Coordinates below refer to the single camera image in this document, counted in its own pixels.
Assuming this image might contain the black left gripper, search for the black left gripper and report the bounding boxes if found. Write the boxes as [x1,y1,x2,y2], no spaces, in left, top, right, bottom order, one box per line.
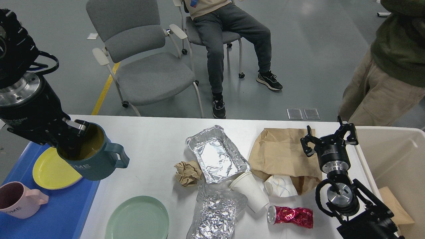
[1,72,90,156]

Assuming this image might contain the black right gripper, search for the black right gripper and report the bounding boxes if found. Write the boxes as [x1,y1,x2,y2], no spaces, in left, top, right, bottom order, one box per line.
[300,116,359,174]

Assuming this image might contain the teal mug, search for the teal mug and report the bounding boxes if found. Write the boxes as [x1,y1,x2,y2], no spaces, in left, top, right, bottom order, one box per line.
[56,122,129,181]

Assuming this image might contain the pink mug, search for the pink mug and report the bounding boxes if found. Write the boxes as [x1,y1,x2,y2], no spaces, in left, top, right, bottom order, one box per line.
[0,181,49,219]

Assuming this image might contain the light green plate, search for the light green plate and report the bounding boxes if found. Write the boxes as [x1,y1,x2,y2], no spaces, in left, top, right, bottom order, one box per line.
[105,196,169,239]

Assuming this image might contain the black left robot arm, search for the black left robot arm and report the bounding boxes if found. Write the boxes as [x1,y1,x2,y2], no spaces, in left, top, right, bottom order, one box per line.
[0,9,89,157]

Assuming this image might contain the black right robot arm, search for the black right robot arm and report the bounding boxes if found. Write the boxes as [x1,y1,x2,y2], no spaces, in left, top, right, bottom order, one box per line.
[300,116,403,239]

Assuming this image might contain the yellow plate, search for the yellow plate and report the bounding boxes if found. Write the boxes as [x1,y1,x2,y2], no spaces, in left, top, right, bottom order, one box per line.
[32,148,82,190]

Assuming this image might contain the metal floor plates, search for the metal floor plates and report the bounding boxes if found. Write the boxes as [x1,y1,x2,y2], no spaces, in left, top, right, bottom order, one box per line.
[287,109,321,120]

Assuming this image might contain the brown paper bag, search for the brown paper bag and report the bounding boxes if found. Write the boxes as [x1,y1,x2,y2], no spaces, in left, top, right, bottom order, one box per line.
[248,128,323,195]

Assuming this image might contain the crushed white paper cup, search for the crushed white paper cup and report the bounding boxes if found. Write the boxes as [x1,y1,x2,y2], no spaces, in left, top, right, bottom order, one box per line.
[264,175,298,197]

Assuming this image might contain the beige plastic bin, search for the beige plastic bin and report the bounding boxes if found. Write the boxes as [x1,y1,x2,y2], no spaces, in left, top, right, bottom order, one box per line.
[357,126,425,239]

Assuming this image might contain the crushed red can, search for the crushed red can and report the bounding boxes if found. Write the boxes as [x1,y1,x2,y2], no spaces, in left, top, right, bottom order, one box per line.
[267,205,314,229]

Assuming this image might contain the blue plastic tray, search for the blue plastic tray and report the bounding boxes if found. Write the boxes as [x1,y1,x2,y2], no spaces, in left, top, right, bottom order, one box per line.
[0,142,100,239]

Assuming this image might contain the standing person green hoodie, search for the standing person green hoodie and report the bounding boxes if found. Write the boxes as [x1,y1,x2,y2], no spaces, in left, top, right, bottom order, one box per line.
[338,0,425,126]

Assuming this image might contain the brown paper in bin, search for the brown paper in bin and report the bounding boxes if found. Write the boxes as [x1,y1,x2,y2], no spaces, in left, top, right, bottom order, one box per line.
[379,187,415,226]

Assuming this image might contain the empty grey chair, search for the empty grey chair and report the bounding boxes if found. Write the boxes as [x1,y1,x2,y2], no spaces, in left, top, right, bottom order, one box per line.
[86,0,204,118]

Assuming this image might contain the aluminium foil tray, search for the aluminium foil tray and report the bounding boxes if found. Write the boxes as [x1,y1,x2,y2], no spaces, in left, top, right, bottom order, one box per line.
[186,125,251,184]

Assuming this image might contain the crumpled brown paper ball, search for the crumpled brown paper ball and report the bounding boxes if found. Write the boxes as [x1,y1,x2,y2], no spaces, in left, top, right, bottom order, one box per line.
[174,160,203,187]

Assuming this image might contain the crumpled aluminium foil sheet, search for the crumpled aluminium foil sheet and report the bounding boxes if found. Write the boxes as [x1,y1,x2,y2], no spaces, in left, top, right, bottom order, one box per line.
[186,184,248,239]

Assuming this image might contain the occupied grey chair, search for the occupied grey chair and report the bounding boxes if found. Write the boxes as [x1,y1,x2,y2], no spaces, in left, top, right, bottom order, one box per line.
[173,0,245,80]

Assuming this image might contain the seated person grey trousers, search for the seated person grey trousers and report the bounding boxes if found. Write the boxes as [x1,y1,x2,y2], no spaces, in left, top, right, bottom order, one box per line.
[185,0,283,119]

